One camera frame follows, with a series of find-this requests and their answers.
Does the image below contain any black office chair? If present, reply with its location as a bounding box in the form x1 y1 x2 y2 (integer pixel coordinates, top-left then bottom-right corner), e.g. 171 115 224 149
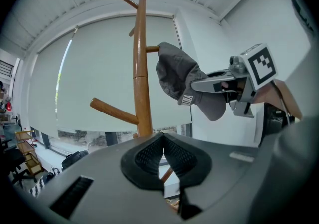
1 147 38 189

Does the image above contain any black white striped blanket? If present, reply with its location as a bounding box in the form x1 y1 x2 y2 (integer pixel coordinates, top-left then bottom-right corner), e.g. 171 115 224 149
28 168 63 198

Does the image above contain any person's right forearm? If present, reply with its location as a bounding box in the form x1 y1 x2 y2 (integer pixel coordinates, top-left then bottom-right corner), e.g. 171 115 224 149
253 79 303 120

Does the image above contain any person's right hand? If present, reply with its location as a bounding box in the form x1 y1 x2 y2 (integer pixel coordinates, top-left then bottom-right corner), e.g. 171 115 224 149
221 80 247 102

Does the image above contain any brown wooden coat rack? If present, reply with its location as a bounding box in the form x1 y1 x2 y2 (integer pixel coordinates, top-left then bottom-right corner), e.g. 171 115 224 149
89 0 180 212

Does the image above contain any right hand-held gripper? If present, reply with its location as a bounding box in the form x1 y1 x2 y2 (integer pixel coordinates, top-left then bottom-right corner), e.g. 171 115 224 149
190 43 278 118

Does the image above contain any wooden shelf trolley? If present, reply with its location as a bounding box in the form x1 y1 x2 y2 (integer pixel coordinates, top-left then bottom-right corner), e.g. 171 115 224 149
14 130 43 175

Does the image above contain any black backpack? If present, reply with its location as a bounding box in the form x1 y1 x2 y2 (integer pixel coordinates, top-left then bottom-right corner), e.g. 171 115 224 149
61 150 90 172

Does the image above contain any grey baseball cap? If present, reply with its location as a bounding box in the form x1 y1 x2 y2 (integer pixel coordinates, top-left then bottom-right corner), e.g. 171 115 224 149
156 41 227 122

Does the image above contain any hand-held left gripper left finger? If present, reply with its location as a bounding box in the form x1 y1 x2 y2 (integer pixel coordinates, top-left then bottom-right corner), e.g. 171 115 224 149
120 132 165 192

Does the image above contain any white roller blind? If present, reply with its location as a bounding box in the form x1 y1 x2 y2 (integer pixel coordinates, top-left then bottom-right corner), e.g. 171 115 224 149
28 14 193 139

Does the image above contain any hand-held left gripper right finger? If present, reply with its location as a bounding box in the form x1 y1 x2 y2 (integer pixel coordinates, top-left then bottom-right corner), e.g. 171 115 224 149
162 132 213 221

